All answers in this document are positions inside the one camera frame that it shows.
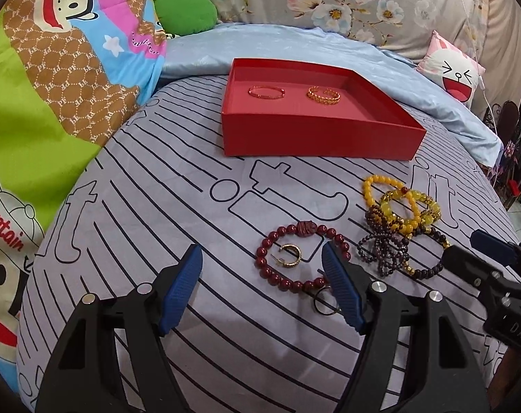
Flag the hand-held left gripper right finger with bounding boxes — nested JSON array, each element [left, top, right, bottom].
[[321, 241, 489, 413]]

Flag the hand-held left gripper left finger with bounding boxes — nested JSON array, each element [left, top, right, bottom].
[[35, 243, 205, 413]]

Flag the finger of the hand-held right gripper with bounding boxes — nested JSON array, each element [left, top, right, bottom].
[[441, 245, 521, 311], [470, 229, 521, 268]]

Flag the dark bracelet with gold beads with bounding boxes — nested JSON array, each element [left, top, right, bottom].
[[398, 228, 452, 280]]

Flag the gold finger ring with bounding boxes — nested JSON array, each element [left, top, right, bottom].
[[310, 286, 345, 316]]

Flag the dark red bead bracelet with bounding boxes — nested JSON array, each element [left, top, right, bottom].
[[256, 221, 351, 294]]

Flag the translucent yellow bead bracelet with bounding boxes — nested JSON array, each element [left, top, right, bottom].
[[381, 188, 442, 235]]

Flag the dark small bead bracelet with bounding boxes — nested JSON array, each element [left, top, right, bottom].
[[357, 204, 416, 276]]

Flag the orange yellow bead bracelet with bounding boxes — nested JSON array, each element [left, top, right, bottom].
[[363, 174, 416, 235]]

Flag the red cardboard box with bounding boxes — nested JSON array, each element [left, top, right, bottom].
[[221, 57, 428, 162]]

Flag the pink bunny face cushion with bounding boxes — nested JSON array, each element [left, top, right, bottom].
[[416, 30, 487, 110]]

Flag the thin gold bangle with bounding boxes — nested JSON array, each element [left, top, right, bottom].
[[248, 85, 285, 99]]

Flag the beige cloth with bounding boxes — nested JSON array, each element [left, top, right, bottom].
[[476, 0, 521, 108]]

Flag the cartoon monkey blanket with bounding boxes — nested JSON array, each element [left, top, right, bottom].
[[0, 0, 168, 366]]

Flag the light blue pillow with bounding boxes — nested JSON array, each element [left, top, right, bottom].
[[159, 23, 502, 166]]

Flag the green cushion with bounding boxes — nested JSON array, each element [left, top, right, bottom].
[[154, 0, 218, 35]]

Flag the dark metal frame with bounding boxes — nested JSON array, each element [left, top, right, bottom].
[[484, 101, 519, 138]]

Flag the white cable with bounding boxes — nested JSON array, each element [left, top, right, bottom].
[[457, 0, 496, 132]]

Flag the gold chain bangle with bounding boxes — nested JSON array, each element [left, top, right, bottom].
[[307, 86, 342, 106]]

